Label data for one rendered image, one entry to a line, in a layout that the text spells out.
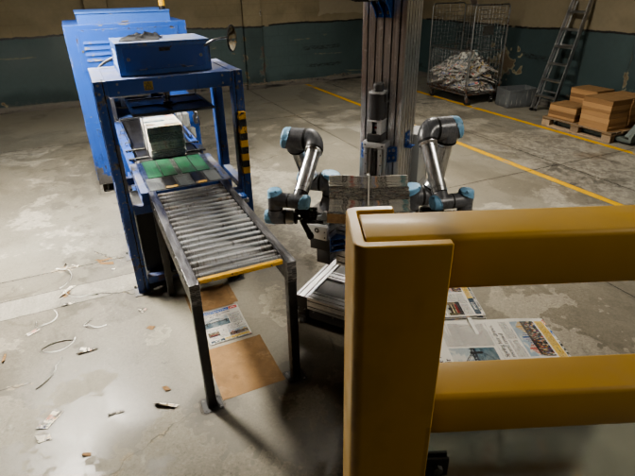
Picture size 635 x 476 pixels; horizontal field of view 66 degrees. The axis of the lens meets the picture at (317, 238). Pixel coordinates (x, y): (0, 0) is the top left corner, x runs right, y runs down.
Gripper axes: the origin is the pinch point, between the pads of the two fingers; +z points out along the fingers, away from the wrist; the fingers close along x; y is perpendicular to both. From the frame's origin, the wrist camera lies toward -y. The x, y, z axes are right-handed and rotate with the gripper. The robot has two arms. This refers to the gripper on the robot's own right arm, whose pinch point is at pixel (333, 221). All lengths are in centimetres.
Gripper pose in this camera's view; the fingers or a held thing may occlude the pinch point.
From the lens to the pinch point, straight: 249.6
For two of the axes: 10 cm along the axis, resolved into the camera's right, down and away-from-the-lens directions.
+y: 0.1, -9.9, -1.2
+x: 0.8, -1.1, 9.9
